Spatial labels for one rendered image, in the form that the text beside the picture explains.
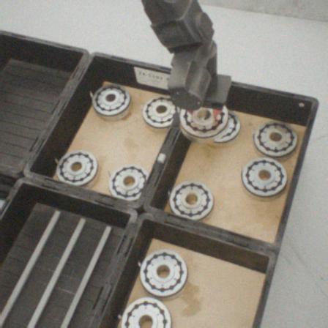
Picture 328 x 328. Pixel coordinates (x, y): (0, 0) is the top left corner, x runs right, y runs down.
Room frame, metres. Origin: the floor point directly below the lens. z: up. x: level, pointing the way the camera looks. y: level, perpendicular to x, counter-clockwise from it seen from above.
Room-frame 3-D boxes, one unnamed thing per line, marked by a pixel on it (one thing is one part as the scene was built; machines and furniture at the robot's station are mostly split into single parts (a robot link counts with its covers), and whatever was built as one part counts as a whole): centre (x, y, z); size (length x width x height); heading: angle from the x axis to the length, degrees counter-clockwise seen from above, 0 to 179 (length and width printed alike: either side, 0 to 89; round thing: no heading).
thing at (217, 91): (0.61, -0.10, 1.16); 0.10 x 0.07 x 0.07; 65
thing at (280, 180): (0.54, -0.23, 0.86); 0.10 x 0.10 x 0.01
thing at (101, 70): (0.73, 0.10, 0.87); 0.40 x 0.30 x 0.11; 150
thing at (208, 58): (0.61, -0.10, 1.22); 0.07 x 0.06 x 0.07; 153
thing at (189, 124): (0.62, -0.10, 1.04); 0.10 x 0.10 x 0.01
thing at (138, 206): (0.73, 0.10, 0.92); 0.40 x 0.30 x 0.02; 150
